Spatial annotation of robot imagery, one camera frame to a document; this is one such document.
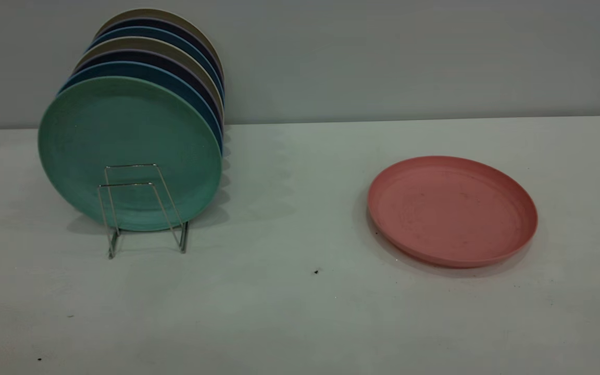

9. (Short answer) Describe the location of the large blue plate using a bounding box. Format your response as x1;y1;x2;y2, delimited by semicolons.
58;61;224;157

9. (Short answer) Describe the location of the pink plate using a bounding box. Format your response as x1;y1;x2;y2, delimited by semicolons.
367;155;539;269

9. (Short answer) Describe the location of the small dark purple plate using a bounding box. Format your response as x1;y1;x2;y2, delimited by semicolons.
95;18;224;80

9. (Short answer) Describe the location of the small blue plate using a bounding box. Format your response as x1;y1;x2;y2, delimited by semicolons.
89;26;224;99

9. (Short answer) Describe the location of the small beige plate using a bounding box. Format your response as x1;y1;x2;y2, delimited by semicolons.
94;8;223;68

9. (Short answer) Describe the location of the green plate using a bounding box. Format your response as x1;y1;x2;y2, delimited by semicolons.
37;76;222;232

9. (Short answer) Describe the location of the large dark purple plate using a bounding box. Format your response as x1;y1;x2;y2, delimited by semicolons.
73;49;224;131

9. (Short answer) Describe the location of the metal wire plate rack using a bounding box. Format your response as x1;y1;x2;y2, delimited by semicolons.
97;164;190;259

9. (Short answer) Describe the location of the large beige plate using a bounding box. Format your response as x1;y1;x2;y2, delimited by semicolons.
73;36;224;120

